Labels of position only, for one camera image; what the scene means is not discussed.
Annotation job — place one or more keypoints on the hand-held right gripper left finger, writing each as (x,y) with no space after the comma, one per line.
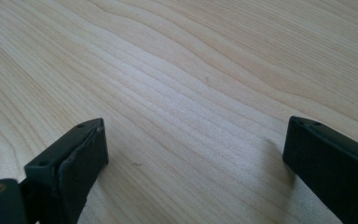
(71,168)

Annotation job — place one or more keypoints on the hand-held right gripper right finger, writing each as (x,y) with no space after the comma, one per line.
(332,165)

